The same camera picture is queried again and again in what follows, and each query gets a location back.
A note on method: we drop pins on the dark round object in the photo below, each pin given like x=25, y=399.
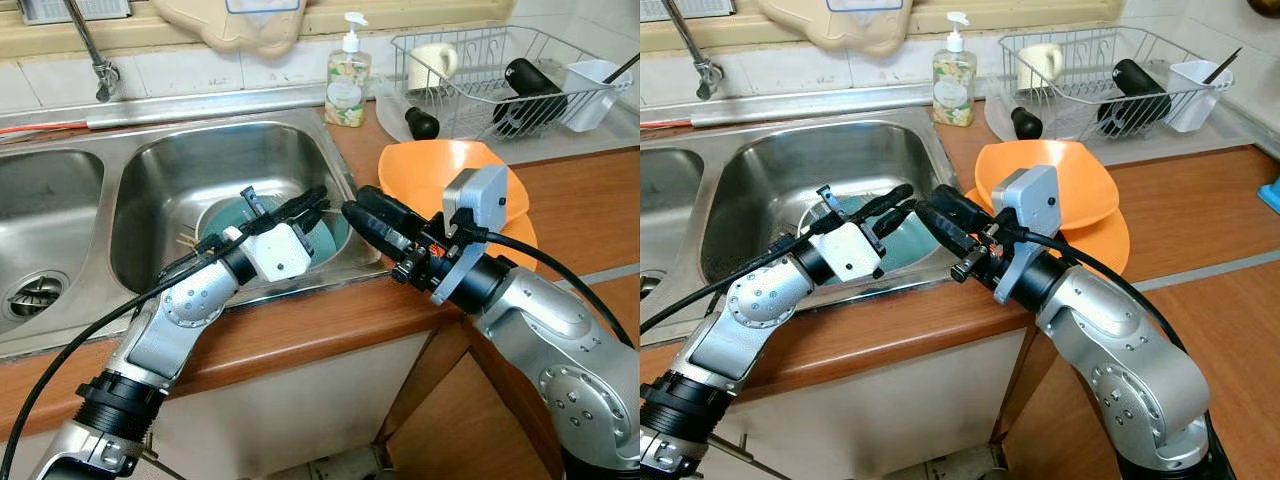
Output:
x=1265, y=5

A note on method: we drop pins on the grey window vent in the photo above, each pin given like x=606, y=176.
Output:
x=680, y=8
x=70, y=10

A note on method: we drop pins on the orange plastic plate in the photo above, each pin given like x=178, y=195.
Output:
x=430, y=170
x=1085, y=180
x=1105, y=245
x=522, y=245

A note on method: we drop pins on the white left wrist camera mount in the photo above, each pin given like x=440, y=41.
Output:
x=858, y=255
x=280, y=250

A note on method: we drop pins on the white cabinet front panel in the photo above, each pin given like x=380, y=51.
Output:
x=290, y=400
x=880, y=400

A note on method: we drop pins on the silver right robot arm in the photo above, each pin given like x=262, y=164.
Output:
x=560, y=330
x=1130, y=340

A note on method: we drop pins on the teal round plate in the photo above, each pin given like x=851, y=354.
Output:
x=915, y=250
x=335, y=235

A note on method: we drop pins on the chrome sink faucet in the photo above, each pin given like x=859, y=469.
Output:
x=105, y=75
x=710, y=75

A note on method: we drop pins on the yellow wooden window frame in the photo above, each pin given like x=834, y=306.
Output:
x=420, y=12
x=1050, y=12

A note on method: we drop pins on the grey drainer tray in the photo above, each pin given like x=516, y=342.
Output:
x=1200, y=148
x=590, y=148

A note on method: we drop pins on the metal sink drain strainer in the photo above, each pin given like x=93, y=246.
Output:
x=30, y=295
x=648, y=285

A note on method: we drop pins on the stainless steel double sink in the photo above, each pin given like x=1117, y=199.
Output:
x=200, y=160
x=800, y=160

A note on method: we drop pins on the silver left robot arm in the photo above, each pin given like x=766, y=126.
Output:
x=760, y=320
x=180, y=310

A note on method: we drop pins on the small blue object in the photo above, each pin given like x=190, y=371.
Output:
x=1272, y=197

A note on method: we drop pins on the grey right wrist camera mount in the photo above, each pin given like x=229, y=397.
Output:
x=1035, y=195
x=480, y=195

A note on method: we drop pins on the cream ceramic mug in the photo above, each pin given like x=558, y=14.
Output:
x=430, y=65
x=1038, y=65

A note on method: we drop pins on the black flask bottle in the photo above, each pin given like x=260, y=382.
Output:
x=530, y=90
x=1135, y=90

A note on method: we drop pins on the thin black utensil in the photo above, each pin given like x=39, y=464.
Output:
x=1225, y=65
x=622, y=70

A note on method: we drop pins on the white plastic utensil holder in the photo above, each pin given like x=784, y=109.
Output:
x=1195, y=100
x=590, y=100

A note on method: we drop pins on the thin red orange stick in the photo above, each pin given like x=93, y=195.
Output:
x=40, y=128
x=660, y=125

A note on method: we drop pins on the beige plastic hanging board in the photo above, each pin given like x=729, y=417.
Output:
x=230, y=35
x=835, y=35

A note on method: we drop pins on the brown wooden cabinet door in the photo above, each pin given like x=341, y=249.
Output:
x=1060, y=420
x=460, y=420

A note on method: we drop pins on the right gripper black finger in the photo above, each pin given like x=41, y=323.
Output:
x=962, y=208
x=372, y=232
x=392, y=208
x=945, y=230

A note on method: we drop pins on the floral soap pump bottle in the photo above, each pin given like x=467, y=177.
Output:
x=955, y=90
x=347, y=90

